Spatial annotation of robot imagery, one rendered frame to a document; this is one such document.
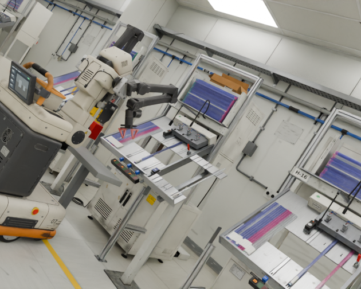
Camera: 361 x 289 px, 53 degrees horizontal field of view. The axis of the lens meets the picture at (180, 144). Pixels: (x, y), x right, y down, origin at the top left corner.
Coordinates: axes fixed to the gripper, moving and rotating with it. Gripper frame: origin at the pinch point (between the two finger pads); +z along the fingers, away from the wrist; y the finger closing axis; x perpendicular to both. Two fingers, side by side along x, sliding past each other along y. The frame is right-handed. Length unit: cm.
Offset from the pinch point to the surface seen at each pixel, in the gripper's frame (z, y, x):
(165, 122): -12, 32, -85
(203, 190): 72, 64, -214
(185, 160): 17, -13, -55
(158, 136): 0, 24, -64
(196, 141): 2, -13, -70
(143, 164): 21.5, 9.4, -29.3
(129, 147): 10, 33, -37
